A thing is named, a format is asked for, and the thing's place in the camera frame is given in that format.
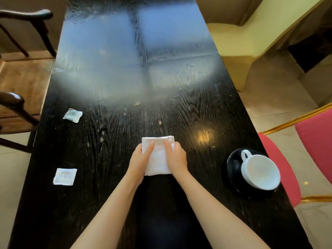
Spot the person's left hand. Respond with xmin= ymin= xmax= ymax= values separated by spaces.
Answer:
xmin=126 ymin=141 xmax=155 ymax=185

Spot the person's right hand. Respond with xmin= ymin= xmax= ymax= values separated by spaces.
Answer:
xmin=164 ymin=139 xmax=188 ymax=180

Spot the cream covered chair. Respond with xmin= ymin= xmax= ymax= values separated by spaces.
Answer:
xmin=206 ymin=0 xmax=328 ymax=92

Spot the pink chair with gold frame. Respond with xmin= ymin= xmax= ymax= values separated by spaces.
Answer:
xmin=257 ymin=102 xmax=332 ymax=208

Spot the person's left forearm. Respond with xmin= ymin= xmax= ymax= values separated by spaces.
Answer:
xmin=70 ymin=172 xmax=145 ymax=249

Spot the white cloth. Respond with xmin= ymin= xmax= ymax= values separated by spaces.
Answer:
xmin=141 ymin=135 xmax=176 ymax=177

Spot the black saucer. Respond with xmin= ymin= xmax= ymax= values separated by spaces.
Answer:
xmin=226 ymin=148 xmax=279 ymax=200

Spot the white coffee cup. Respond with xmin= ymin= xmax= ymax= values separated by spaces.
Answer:
xmin=240 ymin=149 xmax=281 ymax=191

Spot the person's right forearm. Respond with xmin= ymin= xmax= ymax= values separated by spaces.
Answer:
xmin=172 ymin=169 xmax=271 ymax=249

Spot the white sachet packet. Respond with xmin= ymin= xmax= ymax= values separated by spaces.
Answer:
xmin=62 ymin=108 xmax=83 ymax=124
xmin=53 ymin=168 xmax=78 ymax=186

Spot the dark wooden armchair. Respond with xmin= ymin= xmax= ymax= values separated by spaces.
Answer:
xmin=0 ymin=9 xmax=57 ymax=154

